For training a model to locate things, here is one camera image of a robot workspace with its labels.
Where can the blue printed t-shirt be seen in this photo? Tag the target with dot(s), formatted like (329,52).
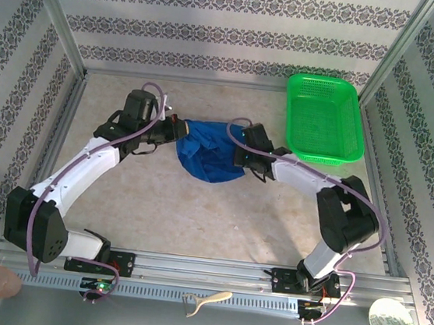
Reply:
(209,161)

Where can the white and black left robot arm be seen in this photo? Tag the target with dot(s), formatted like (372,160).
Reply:
(95,160)

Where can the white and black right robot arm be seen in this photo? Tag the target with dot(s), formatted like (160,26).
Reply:
(298,175)

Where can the green plastic basket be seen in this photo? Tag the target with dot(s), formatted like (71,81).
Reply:
(324,120)

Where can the beige vegetable peeler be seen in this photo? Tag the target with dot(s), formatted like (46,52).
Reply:
(211,298)

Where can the round green patterned plate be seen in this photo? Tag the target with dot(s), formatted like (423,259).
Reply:
(390,323)

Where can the aluminium back rail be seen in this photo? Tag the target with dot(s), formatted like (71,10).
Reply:
(171,77)

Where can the aluminium side rail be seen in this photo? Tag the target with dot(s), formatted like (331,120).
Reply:
(63,121)
(375,149)

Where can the aluminium frame post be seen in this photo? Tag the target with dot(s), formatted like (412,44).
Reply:
(396,53)
(57,15)

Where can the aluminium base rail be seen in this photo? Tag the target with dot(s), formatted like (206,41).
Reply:
(204,271)

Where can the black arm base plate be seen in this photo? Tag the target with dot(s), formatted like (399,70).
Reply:
(125,263)
(282,281)

